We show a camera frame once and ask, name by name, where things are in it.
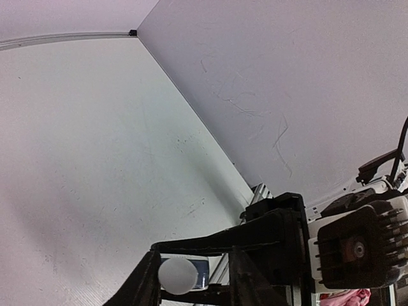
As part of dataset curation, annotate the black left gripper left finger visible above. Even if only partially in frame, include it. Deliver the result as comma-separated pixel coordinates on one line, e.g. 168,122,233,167
103,251,161,306

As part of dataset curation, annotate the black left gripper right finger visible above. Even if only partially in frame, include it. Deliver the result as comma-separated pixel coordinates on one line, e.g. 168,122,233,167
228,247,287,306

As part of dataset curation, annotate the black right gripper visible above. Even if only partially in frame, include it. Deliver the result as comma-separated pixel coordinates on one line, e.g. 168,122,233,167
150,192,314,305

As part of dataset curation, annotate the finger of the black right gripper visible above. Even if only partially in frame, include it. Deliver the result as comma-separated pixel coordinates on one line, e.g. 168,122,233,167
160,285,231,305

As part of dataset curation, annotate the blue nail polish bottle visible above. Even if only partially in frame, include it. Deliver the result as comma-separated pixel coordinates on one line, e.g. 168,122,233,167
159,254,210,292

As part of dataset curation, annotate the white nail polish cap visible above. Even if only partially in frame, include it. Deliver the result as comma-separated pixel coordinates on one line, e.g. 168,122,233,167
157,258,198,295

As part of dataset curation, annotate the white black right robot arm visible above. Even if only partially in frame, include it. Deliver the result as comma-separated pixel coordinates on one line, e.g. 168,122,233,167
154,150,407,305

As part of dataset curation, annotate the pile of coloured clothes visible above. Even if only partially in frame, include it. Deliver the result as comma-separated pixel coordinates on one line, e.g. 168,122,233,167
320,289,371,306

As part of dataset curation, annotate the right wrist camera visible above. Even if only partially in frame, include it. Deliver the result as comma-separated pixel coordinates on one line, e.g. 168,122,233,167
308,194,407,293

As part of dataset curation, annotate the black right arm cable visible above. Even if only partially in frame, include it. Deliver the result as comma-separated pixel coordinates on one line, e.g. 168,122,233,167
390,116,408,186

